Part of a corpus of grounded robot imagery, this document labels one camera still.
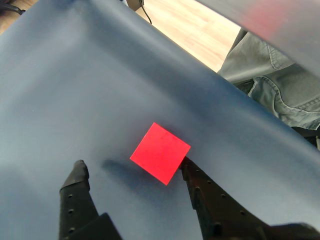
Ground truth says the dark blue table mat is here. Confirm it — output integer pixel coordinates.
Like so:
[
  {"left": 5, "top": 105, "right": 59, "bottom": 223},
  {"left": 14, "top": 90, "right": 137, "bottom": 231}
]
[{"left": 0, "top": 0, "right": 320, "bottom": 240}]

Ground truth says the red cube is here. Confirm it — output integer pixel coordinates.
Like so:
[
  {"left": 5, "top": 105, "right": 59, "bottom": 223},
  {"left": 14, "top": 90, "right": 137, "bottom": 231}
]
[{"left": 129, "top": 121, "right": 192, "bottom": 186}]

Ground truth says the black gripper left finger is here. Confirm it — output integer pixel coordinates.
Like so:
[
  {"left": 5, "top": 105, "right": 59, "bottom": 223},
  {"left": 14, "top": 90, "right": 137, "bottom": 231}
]
[{"left": 58, "top": 159, "right": 123, "bottom": 240}]

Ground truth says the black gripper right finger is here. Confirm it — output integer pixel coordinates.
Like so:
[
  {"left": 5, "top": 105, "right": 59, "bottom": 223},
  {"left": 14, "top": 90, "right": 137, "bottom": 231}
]
[{"left": 178, "top": 157, "right": 273, "bottom": 240}]

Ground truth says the black tripod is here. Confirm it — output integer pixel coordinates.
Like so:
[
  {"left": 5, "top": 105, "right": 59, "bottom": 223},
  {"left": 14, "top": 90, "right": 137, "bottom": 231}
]
[{"left": 0, "top": 2, "right": 26, "bottom": 16}]

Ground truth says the person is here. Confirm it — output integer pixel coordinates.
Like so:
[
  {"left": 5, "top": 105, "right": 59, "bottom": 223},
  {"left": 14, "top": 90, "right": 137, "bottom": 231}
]
[{"left": 216, "top": 27, "right": 320, "bottom": 131}]

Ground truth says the thin black floor cable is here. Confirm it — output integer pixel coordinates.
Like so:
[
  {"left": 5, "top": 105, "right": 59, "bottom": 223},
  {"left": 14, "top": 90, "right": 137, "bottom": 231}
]
[{"left": 139, "top": 0, "right": 153, "bottom": 25}]

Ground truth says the dark furniture panel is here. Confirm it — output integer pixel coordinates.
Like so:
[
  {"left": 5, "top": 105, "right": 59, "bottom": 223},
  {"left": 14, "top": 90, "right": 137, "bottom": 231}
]
[{"left": 126, "top": 0, "right": 146, "bottom": 12}]

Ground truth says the silver aluminium frame rail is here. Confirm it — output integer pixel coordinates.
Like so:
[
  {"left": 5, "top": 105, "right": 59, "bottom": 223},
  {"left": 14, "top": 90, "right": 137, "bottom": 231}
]
[{"left": 194, "top": 0, "right": 320, "bottom": 74}]

